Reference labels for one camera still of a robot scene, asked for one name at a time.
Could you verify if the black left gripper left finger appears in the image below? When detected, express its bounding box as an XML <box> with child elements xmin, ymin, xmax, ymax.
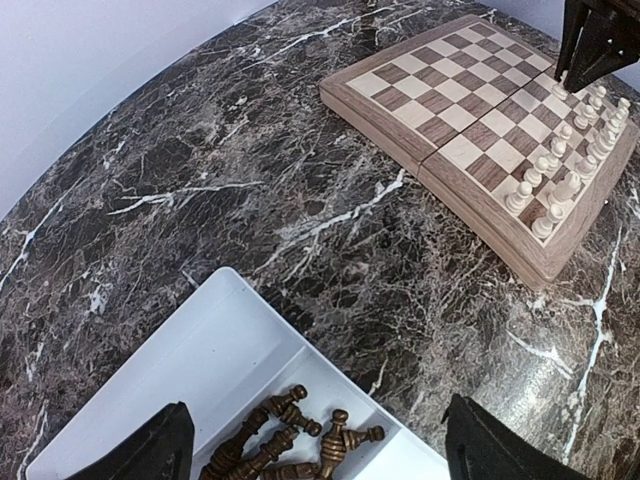
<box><xmin>69</xmin><ymin>402</ymin><xmax>195</xmax><ymax>480</ymax></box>

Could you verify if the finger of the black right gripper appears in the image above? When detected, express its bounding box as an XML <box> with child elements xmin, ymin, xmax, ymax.
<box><xmin>554</xmin><ymin>0</ymin><xmax>589</xmax><ymax>81</ymax></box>
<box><xmin>564</xmin><ymin>0</ymin><xmax>639</xmax><ymax>93</ymax></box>

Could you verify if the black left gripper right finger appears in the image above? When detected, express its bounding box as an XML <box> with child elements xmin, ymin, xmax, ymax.
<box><xmin>443</xmin><ymin>394</ymin><xmax>588</xmax><ymax>480</ymax></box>

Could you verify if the cream white chess pawn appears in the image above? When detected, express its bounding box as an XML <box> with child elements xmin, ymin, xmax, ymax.
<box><xmin>589</xmin><ymin>95</ymin><xmax>603</xmax><ymax>113</ymax></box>
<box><xmin>552</xmin><ymin>70</ymin><xmax>569</xmax><ymax>101</ymax></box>
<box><xmin>523</xmin><ymin>155</ymin><xmax>549</xmax><ymax>188</ymax></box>
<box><xmin>557</xmin><ymin>124</ymin><xmax>574</xmax><ymax>144</ymax></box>
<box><xmin>545</xmin><ymin>139</ymin><xmax>567</xmax><ymax>171</ymax></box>
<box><xmin>573</xmin><ymin>105</ymin><xmax>595</xmax><ymax>130</ymax></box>

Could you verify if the cream white chess rook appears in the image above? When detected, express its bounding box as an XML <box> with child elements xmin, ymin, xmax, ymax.
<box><xmin>617</xmin><ymin>97</ymin><xmax>631</xmax><ymax>110</ymax></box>

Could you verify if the cream white chess queen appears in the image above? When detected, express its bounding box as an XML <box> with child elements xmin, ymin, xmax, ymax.
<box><xmin>604</xmin><ymin>115</ymin><xmax>625</xmax><ymax>140</ymax></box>

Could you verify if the dark brown chess piece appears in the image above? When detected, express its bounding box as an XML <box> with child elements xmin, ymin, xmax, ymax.
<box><xmin>263</xmin><ymin>384</ymin><xmax>308</xmax><ymax>417</ymax></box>
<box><xmin>315</xmin><ymin>409</ymin><xmax>349</xmax><ymax>480</ymax></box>
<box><xmin>259</xmin><ymin>462</ymin><xmax>319</xmax><ymax>480</ymax></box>
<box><xmin>225</xmin><ymin>426</ymin><xmax>300</xmax><ymax>480</ymax></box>
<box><xmin>199</xmin><ymin>406</ymin><xmax>269</xmax><ymax>480</ymax></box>
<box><xmin>280</xmin><ymin>404</ymin><xmax>322</xmax><ymax>437</ymax></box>
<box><xmin>342</xmin><ymin>425</ymin><xmax>385</xmax><ymax>451</ymax></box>

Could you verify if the wooden chess board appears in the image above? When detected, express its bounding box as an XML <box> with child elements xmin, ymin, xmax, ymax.
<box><xmin>319</xmin><ymin>15</ymin><xmax>639</xmax><ymax>290</ymax></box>

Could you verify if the white divided plastic tray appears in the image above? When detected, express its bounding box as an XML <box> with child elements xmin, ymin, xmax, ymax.
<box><xmin>26</xmin><ymin>267</ymin><xmax>449</xmax><ymax>479</ymax></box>

